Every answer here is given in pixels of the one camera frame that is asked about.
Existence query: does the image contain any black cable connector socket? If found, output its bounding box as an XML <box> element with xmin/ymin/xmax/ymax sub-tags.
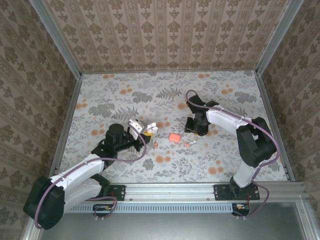
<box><xmin>92</xmin><ymin>203</ymin><xmax>113</xmax><ymax>214</ymax></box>
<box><xmin>232</xmin><ymin>202</ymin><xmax>251</xmax><ymax>216</ymax></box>

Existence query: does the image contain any aluminium table side rail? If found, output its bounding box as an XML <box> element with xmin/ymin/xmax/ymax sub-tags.
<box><xmin>48</xmin><ymin>74</ymin><xmax>83</xmax><ymax>177</ymax></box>
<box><xmin>254</xmin><ymin>71</ymin><xmax>296</xmax><ymax>182</ymax></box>

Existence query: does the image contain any white earbud charging case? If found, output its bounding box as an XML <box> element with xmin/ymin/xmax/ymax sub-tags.
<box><xmin>145</xmin><ymin>122</ymin><xmax>160</xmax><ymax>135</ymax></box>

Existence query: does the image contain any grey slotted cable duct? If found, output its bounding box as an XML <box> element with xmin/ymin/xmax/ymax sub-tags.
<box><xmin>67</xmin><ymin>202</ymin><xmax>236</xmax><ymax>214</ymax></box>

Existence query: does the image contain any grey metal panel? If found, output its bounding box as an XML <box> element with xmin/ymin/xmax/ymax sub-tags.
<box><xmin>37</xmin><ymin>212</ymin><xmax>308</xmax><ymax>240</ymax></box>

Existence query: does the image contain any aluminium frame post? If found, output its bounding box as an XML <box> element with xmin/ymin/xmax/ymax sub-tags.
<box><xmin>29</xmin><ymin>0</ymin><xmax>83</xmax><ymax>80</ymax></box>
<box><xmin>255</xmin><ymin>0</ymin><xmax>305</xmax><ymax>76</ymax></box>

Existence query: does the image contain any aluminium frame beam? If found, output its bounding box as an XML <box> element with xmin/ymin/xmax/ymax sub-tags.
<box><xmin>107</xmin><ymin>183</ymin><xmax>307</xmax><ymax>203</ymax></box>

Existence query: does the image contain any aluminium table rear bar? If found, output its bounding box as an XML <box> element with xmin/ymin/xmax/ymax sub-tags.
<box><xmin>81</xmin><ymin>67</ymin><xmax>258</xmax><ymax>75</ymax></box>

